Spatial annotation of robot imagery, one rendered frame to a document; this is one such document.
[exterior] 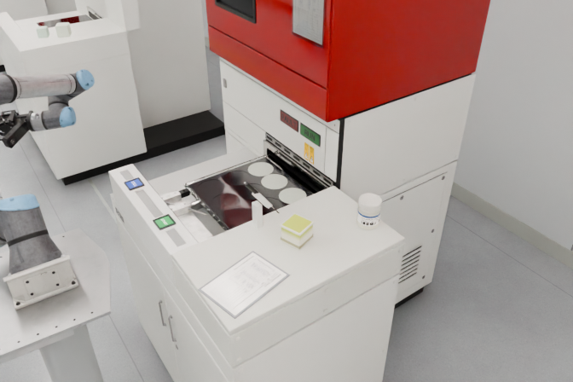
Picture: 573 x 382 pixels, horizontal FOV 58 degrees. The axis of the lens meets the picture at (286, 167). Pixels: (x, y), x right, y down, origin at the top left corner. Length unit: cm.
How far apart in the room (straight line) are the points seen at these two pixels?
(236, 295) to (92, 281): 54
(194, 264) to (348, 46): 79
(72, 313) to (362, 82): 114
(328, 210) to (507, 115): 166
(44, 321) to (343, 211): 96
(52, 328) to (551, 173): 249
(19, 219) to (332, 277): 94
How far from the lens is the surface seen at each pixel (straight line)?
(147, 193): 185
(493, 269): 310
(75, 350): 195
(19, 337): 170
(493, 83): 314
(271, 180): 196
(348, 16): 158
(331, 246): 157
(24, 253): 172
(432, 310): 278
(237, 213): 180
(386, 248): 159
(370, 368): 202
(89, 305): 170
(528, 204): 326
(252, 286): 145
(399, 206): 218
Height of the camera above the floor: 201
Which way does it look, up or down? 33 degrees down
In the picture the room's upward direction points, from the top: straight up
